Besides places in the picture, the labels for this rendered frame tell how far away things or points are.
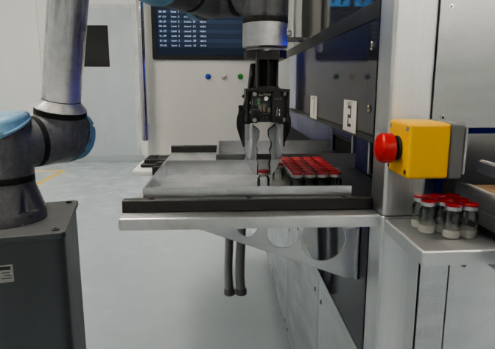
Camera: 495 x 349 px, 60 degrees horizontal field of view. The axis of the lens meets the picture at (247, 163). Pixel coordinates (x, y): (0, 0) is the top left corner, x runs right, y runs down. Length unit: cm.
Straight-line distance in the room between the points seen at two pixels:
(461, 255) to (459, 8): 34
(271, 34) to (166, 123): 100
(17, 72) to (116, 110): 141
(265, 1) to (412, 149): 32
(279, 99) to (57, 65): 54
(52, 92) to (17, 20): 578
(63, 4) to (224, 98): 77
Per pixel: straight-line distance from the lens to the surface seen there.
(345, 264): 83
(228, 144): 129
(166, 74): 165
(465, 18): 71
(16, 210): 101
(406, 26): 67
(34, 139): 103
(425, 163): 59
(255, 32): 71
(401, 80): 67
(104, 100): 640
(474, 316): 82
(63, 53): 105
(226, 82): 163
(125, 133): 637
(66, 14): 104
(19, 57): 679
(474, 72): 72
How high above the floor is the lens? 108
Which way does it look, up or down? 10 degrees down
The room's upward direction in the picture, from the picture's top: straight up
